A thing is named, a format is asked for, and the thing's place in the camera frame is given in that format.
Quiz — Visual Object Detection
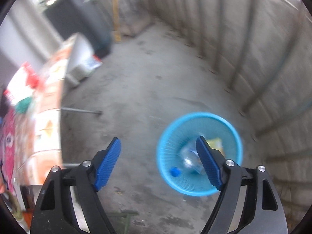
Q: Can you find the red printed snack bag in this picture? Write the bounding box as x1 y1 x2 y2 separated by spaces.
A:
5 62 41 106

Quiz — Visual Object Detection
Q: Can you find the leaf patterned tablecloth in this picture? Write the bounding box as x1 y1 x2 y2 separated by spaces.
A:
15 33 95 186

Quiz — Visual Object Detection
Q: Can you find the metal balcony railing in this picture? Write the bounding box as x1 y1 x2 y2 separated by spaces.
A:
156 0 312 139

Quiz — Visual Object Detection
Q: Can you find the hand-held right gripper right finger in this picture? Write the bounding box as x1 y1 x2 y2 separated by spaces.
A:
196 136 289 234

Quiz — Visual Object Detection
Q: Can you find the green plastic bag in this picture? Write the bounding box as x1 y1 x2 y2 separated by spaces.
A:
15 95 35 114

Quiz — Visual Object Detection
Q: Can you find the blue plastic basket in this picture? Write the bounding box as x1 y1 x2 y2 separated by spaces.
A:
156 112 243 197

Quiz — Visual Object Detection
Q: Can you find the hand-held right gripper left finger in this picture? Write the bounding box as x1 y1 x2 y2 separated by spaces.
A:
30 137 121 234

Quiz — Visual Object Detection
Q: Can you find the dark grey cabinet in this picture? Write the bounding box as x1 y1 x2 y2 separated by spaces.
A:
46 0 113 56

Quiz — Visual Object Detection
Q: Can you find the metal table leg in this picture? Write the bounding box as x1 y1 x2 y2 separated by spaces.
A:
60 107 103 115

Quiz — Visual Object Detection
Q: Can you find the yellow snack packet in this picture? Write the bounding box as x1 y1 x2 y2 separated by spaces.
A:
206 138 223 156

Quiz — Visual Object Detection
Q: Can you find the clear plastic bottle blue cap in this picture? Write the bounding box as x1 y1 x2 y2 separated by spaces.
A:
169 144 207 177

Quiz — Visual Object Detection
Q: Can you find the pink floral blanket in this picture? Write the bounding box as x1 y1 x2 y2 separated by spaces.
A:
0 110 27 188

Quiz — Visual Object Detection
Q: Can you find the metal dustpan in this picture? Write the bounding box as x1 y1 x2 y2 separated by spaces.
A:
122 19 153 36

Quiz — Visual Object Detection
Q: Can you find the yellow broom handle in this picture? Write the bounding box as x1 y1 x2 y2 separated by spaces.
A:
112 0 121 42

